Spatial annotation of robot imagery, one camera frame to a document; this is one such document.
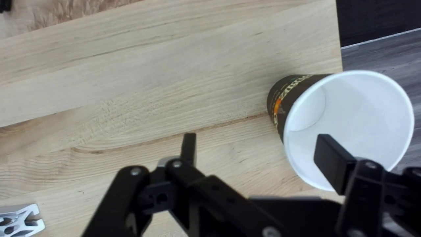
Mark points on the aluminium extrusion rail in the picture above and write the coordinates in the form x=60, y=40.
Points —
x=18, y=219

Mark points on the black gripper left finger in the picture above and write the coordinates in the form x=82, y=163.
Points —
x=206, y=198

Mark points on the white paper cup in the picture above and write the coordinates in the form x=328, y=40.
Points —
x=360, y=109

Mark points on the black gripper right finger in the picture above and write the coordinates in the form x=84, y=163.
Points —
x=369, y=192

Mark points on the black block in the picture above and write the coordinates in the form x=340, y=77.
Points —
x=3, y=4

